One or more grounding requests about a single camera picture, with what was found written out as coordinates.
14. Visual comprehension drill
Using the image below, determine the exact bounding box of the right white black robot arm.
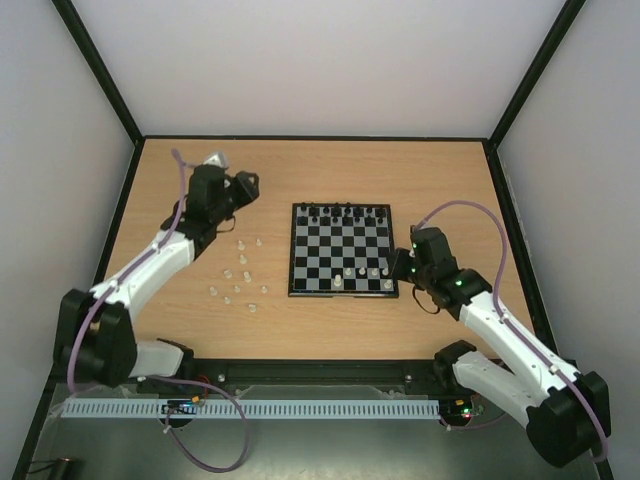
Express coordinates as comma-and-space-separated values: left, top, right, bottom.
389, 226, 611, 468

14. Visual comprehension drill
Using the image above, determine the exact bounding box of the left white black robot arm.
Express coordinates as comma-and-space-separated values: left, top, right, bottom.
54, 164, 260, 392

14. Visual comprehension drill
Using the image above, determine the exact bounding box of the black and white chessboard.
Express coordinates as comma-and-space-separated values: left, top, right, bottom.
288, 202, 399, 299

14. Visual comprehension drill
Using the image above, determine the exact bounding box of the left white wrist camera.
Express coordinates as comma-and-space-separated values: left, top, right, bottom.
203, 151, 229, 170

